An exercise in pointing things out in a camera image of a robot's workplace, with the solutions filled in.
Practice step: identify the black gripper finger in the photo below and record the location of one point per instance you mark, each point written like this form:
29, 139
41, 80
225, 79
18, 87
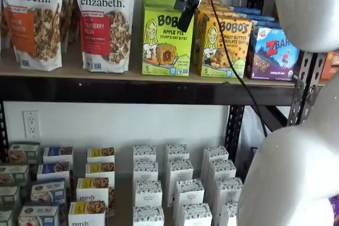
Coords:
188, 17
180, 4

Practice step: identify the green Bobo's apple pie box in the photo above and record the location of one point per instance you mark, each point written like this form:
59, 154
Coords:
164, 51
159, 3

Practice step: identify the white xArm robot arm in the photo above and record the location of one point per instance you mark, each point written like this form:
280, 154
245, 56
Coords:
291, 170

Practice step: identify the blue Zbar box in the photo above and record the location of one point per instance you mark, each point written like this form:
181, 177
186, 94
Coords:
246, 10
270, 56
262, 18
265, 25

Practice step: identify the black metal shelf rack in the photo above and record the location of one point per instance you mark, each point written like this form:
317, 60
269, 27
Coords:
132, 91

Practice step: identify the wooden shelf board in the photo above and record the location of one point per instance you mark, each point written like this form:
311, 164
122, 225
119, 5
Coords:
71, 66

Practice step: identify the white organic pantry box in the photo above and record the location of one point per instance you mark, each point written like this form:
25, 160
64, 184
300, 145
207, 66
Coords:
144, 153
148, 216
222, 170
148, 194
180, 169
227, 190
188, 191
215, 153
227, 214
177, 152
196, 214
145, 171

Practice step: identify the orange snack box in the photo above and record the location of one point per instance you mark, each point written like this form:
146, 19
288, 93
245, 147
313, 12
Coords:
331, 70

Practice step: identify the white box yellow label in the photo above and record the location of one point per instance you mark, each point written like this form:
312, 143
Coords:
99, 170
92, 190
87, 214
100, 154

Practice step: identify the small blue cereal box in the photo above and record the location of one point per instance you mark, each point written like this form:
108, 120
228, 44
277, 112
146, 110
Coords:
47, 193
38, 215
53, 171
58, 154

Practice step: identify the small green cereal box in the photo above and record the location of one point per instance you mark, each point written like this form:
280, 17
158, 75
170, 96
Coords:
14, 175
23, 152
5, 218
9, 197

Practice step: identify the granola bag red label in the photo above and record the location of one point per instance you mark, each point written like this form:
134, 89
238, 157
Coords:
106, 25

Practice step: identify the white translucent plastic sheet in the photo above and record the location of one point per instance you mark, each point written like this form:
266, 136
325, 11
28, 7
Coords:
251, 130

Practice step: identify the granola bag orange label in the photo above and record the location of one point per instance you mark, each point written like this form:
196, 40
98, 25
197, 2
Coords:
31, 25

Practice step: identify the white wall outlet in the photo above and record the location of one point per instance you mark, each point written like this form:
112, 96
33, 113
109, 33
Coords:
31, 124

